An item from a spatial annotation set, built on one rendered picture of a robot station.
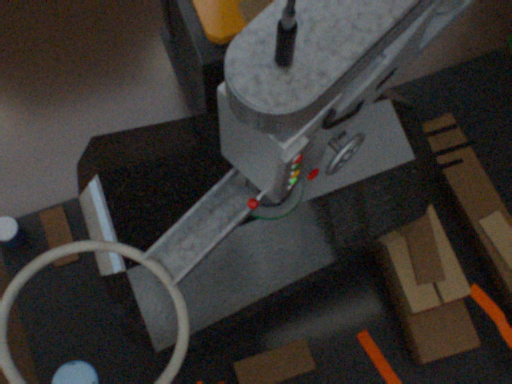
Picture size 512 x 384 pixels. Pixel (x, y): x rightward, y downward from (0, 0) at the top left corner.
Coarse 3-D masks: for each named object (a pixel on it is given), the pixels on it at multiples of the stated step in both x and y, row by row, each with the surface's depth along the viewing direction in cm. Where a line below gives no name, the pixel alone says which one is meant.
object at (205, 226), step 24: (216, 192) 210; (240, 192) 212; (192, 216) 209; (216, 216) 210; (240, 216) 206; (168, 240) 208; (192, 240) 208; (216, 240) 204; (168, 264) 206; (192, 264) 202
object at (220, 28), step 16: (192, 0) 264; (208, 0) 262; (224, 0) 262; (240, 0) 262; (272, 0) 262; (208, 16) 260; (224, 16) 260; (240, 16) 260; (208, 32) 258; (224, 32) 258
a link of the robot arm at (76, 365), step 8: (64, 368) 156; (72, 368) 157; (80, 368) 157; (88, 368) 157; (56, 376) 155; (64, 376) 155; (72, 376) 156; (80, 376) 156; (88, 376) 156; (96, 376) 157
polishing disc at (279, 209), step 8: (240, 176) 233; (248, 184) 232; (256, 192) 231; (296, 192) 231; (264, 200) 230; (288, 200) 231; (296, 200) 231; (256, 208) 230; (264, 208) 230; (272, 208) 230; (280, 208) 230; (288, 208) 230; (264, 216) 229; (272, 216) 229; (280, 216) 230
